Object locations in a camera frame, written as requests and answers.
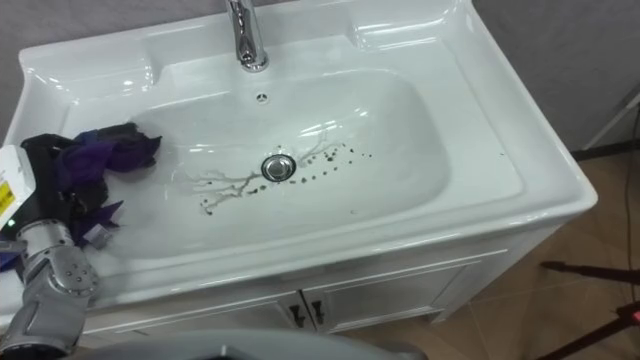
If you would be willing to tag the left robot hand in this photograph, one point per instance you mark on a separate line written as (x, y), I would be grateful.
(42, 167)

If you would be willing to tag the purple cleaning cloth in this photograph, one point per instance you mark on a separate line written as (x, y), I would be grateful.
(107, 155)

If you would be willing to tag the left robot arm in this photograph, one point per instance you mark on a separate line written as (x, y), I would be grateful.
(50, 295)

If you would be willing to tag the chrome sink drain plug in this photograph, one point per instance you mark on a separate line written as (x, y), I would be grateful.
(278, 167)

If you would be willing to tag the chrome faucet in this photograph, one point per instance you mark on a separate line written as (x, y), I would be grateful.
(246, 32)

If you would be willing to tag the robot body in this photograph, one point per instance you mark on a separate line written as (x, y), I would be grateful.
(245, 347)

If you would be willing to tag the white sink vanity cabinet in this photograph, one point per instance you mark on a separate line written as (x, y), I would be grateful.
(350, 210)

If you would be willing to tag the white stand leg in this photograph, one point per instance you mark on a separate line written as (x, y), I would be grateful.
(612, 120)

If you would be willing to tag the black tripod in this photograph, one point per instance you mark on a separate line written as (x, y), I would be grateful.
(597, 310)

